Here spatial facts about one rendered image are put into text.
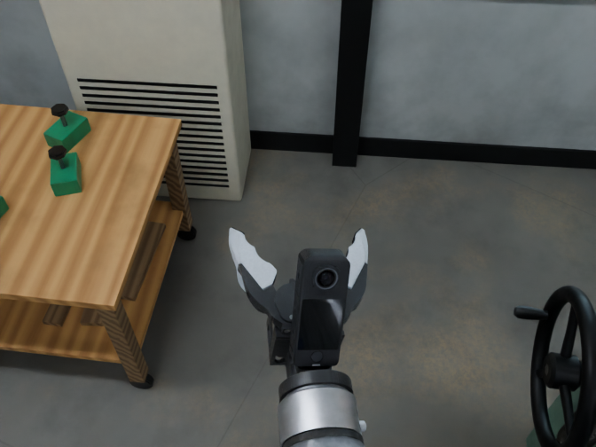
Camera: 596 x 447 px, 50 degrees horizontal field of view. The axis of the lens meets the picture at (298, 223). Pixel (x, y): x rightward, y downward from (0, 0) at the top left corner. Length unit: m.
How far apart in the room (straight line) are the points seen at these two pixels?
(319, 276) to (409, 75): 1.79
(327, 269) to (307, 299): 0.03
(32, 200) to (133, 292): 0.40
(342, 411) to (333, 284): 0.11
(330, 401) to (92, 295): 1.06
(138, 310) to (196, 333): 0.23
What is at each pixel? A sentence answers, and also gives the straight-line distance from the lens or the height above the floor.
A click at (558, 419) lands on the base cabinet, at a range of 1.75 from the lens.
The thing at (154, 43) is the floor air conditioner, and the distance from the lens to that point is 1.97.
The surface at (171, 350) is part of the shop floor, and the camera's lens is 2.07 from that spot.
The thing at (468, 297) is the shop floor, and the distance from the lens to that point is 2.20.
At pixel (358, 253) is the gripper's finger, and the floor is 1.23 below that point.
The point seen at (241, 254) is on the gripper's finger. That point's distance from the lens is 0.68.
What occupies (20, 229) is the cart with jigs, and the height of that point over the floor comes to 0.53.
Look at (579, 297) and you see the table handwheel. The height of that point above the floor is 0.94.
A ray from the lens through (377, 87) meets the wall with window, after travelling 2.35.
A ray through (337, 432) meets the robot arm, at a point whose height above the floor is 1.25.
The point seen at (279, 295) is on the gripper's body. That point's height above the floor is 1.25.
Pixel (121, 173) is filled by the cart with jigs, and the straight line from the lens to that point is 1.81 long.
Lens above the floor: 1.79
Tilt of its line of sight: 51 degrees down
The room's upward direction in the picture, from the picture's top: straight up
